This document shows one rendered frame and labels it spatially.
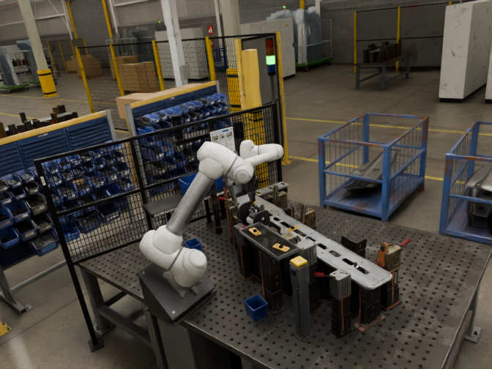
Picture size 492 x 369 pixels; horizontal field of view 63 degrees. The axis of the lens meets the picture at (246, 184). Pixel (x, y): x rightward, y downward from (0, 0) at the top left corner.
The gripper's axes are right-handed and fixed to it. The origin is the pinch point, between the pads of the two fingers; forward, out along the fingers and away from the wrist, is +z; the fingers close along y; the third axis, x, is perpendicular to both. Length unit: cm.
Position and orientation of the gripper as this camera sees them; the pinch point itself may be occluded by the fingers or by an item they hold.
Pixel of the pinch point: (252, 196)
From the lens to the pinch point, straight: 289.2
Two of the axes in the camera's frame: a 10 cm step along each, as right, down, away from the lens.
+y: 8.5, -2.8, 4.5
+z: 1.0, 9.2, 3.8
